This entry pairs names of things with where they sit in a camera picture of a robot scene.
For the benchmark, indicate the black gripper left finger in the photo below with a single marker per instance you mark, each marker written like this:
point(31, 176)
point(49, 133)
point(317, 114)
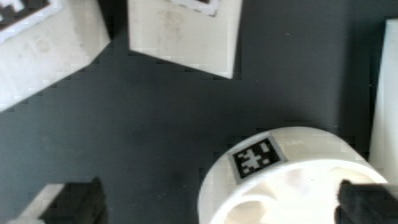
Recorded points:
point(79, 206)

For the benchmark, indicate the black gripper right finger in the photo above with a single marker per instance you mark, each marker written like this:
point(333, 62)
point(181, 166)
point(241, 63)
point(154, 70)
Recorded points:
point(369, 203)

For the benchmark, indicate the white round stool seat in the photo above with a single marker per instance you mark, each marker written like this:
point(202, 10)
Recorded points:
point(273, 182)

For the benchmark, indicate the white stool leg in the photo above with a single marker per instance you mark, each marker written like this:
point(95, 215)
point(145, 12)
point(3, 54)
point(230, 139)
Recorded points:
point(184, 31)
point(53, 40)

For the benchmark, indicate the white front border rail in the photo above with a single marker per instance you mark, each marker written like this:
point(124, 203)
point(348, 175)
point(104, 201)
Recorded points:
point(385, 135)

